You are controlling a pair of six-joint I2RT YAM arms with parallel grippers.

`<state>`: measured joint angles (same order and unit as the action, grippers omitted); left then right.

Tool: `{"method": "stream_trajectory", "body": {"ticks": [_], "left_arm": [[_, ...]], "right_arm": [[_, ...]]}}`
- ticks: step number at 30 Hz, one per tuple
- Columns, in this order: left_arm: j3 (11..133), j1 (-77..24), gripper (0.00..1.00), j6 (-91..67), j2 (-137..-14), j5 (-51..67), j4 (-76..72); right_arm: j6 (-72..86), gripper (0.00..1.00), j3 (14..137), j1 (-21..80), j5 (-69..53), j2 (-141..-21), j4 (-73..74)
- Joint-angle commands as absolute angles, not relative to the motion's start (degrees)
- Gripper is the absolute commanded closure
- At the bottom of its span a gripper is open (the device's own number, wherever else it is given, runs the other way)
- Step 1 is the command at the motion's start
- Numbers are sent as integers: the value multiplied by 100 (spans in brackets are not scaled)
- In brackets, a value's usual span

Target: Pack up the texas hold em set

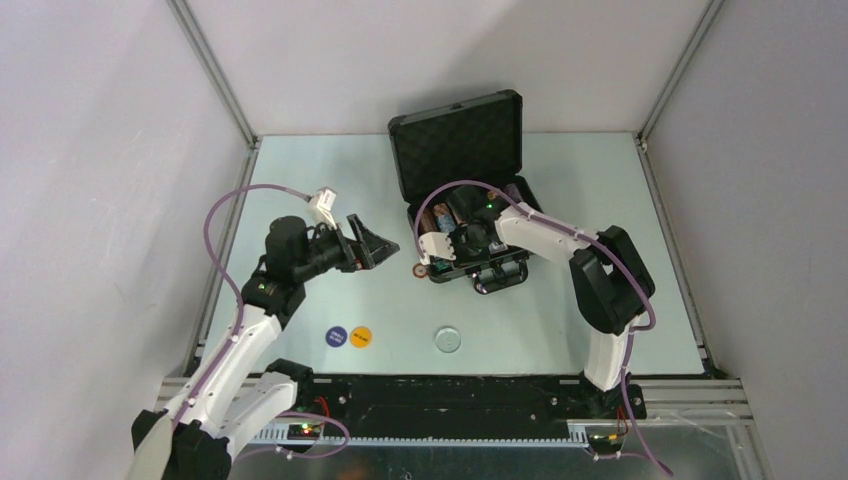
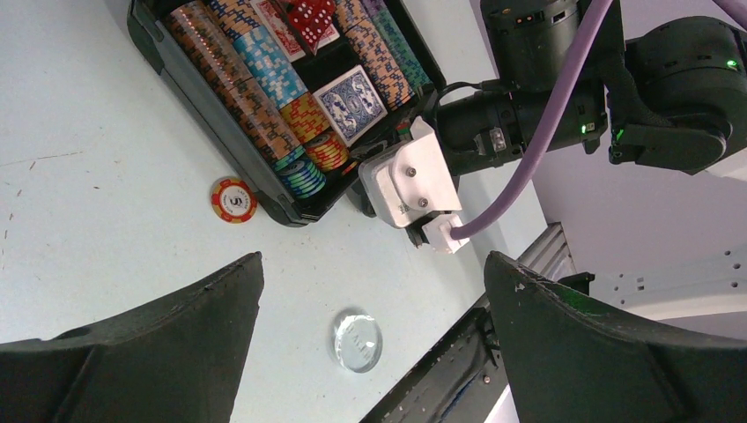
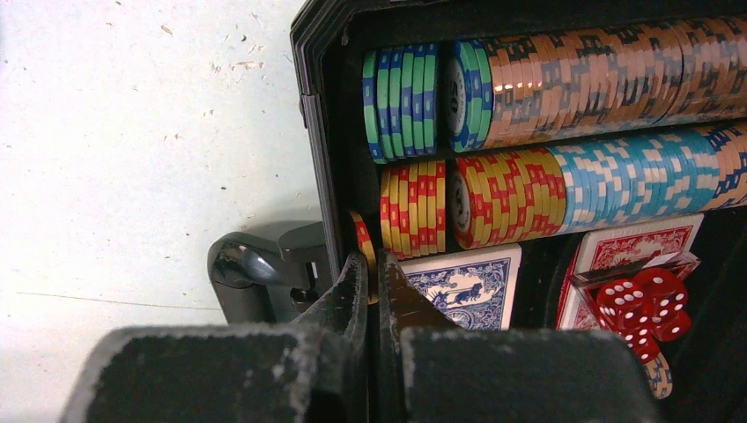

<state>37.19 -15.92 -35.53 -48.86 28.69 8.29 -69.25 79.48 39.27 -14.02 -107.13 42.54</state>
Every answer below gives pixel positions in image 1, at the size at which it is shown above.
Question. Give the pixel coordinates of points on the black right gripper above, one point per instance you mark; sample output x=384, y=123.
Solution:
x=455, y=236

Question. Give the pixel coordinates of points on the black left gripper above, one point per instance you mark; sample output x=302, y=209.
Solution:
x=373, y=248

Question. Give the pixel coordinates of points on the orange poker chip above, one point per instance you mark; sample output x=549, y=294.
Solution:
x=420, y=270

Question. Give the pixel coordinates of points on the black poker case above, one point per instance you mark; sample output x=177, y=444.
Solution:
x=476, y=141

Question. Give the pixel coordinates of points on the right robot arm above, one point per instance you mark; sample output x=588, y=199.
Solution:
x=611, y=282

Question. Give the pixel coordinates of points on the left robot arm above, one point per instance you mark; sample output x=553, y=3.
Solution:
x=200, y=431

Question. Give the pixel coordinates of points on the blue orange chip stack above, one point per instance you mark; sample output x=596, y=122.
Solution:
x=446, y=222

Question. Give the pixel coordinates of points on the brown chip stack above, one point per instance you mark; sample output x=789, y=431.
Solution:
x=437, y=210

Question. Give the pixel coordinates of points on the purple green chip stack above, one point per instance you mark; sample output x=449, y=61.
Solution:
x=513, y=192

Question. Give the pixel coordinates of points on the yellow big blind button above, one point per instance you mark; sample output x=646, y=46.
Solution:
x=361, y=337

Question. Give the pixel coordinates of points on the blue small blind button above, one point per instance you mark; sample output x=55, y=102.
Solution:
x=336, y=336

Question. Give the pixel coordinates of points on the clear dealer button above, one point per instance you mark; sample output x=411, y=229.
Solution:
x=447, y=340

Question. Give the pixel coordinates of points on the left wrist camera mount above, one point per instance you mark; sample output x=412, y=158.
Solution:
x=319, y=207

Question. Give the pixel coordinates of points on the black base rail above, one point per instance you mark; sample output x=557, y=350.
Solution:
x=465, y=407

